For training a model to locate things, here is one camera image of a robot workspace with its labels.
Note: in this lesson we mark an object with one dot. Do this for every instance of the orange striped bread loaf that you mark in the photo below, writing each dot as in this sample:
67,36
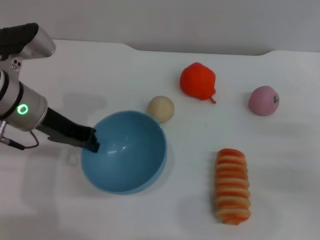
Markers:
232,186

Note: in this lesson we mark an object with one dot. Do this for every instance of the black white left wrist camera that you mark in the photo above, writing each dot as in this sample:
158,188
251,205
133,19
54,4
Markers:
27,42

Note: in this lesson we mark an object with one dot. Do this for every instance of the blue bowl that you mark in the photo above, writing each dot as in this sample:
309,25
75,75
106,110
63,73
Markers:
127,155

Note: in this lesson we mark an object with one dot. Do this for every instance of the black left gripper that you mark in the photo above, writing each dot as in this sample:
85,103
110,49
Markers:
62,127

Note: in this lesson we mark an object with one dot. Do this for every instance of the pink toy peach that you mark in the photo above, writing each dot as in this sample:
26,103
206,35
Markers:
262,101

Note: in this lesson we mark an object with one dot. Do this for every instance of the beige round bun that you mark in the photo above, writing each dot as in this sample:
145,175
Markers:
161,107

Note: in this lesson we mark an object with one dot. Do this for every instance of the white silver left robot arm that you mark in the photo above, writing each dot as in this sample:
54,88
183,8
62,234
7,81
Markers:
20,105

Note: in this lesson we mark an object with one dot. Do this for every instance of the red toy pepper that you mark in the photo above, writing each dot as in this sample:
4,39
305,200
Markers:
197,80

